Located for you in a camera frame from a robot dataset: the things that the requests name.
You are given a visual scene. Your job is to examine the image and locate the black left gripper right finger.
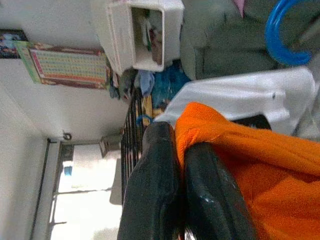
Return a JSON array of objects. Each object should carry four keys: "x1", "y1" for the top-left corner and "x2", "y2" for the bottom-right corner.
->
[{"x1": 184, "y1": 143, "x2": 258, "y2": 240}]

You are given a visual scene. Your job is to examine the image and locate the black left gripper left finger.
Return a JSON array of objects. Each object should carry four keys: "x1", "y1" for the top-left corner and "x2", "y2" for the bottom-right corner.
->
[{"x1": 117, "y1": 121, "x2": 186, "y2": 240}]

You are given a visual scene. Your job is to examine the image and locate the orange shirt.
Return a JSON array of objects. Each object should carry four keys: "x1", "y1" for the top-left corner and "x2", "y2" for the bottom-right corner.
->
[{"x1": 174, "y1": 101, "x2": 320, "y2": 240}]

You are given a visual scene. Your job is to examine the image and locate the blue plastic hanger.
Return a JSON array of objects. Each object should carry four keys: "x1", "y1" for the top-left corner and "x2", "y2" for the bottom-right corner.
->
[
  {"x1": 264, "y1": 0, "x2": 313, "y2": 66},
  {"x1": 136, "y1": 114, "x2": 154, "y2": 126}
]

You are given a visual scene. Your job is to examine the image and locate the black clothes drying rack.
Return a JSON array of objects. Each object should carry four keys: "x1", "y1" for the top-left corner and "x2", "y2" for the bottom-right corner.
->
[{"x1": 120, "y1": 84, "x2": 151, "y2": 208}]

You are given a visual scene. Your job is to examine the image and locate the yellow garment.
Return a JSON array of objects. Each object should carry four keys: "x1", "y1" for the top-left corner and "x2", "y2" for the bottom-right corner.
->
[{"x1": 141, "y1": 94, "x2": 161, "y2": 118}]

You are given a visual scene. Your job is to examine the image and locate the light blue towel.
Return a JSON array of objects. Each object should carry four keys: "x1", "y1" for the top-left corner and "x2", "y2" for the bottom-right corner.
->
[{"x1": 138, "y1": 69, "x2": 156, "y2": 97}]

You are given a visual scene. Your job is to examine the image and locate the grey jacket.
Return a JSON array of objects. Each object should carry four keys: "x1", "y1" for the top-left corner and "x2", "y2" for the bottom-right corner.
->
[{"x1": 109, "y1": 69, "x2": 140, "y2": 101}]

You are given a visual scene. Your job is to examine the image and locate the white shirt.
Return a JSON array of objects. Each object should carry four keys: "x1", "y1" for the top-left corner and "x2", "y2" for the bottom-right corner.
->
[{"x1": 153, "y1": 67, "x2": 317, "y2": 136}]

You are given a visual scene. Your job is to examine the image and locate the brown garment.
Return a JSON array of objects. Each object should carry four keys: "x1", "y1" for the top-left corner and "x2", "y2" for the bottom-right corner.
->
[{"x1": 149, "y1": 27, "x2": 164, "y2": 65}]

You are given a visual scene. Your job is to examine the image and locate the white plastic storage bin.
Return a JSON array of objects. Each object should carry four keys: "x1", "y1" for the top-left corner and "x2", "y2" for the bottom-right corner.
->
[{"x1": 91, "y1": 0, "x2": 185, "y2": 76}]

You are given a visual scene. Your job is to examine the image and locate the grey green sofa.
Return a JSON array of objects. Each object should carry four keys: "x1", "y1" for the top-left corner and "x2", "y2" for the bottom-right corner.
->
[{"x1": 179, "y1": 0, "x2": 320, "y2": 81}]

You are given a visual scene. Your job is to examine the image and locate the pink mat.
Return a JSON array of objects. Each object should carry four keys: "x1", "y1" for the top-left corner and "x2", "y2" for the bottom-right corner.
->
[{"x1": 231, "y1": 0, "x2": 247, "y2": 18}]

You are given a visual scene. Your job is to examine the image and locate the colourful wall chart poster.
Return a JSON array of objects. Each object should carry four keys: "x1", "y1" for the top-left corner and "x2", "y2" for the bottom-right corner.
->
[{"x1": 14, "y1": 41, "x2": 112, "y2": 90}]

